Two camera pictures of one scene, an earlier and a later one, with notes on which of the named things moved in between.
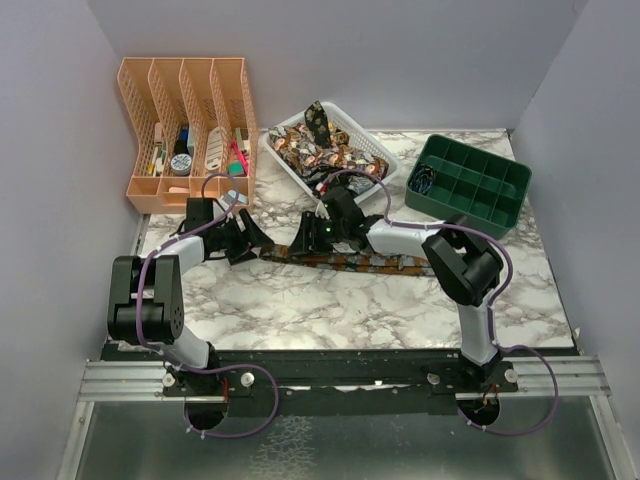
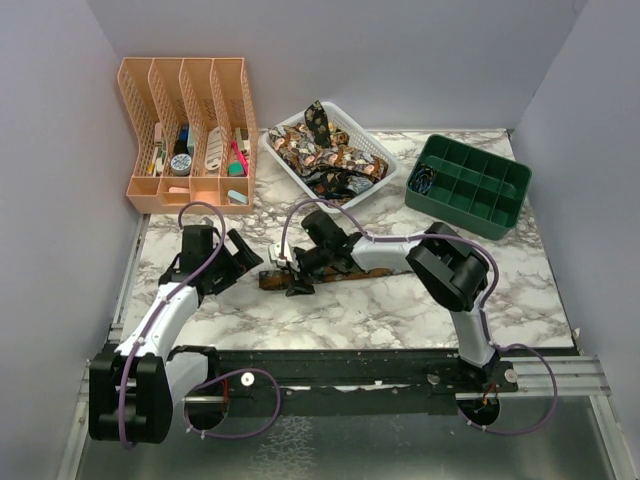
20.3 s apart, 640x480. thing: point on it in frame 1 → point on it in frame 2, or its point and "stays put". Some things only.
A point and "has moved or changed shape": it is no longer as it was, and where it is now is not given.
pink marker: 241,157 stays put
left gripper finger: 254,235 → 246,253
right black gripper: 306,241 → 297,283
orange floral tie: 357,262 has moved or changed shape
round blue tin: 181,164 stays put
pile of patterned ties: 316,152 stays put
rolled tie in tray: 422,179 stays put
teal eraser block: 235,168 stays put
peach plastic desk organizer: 196,137 stays put
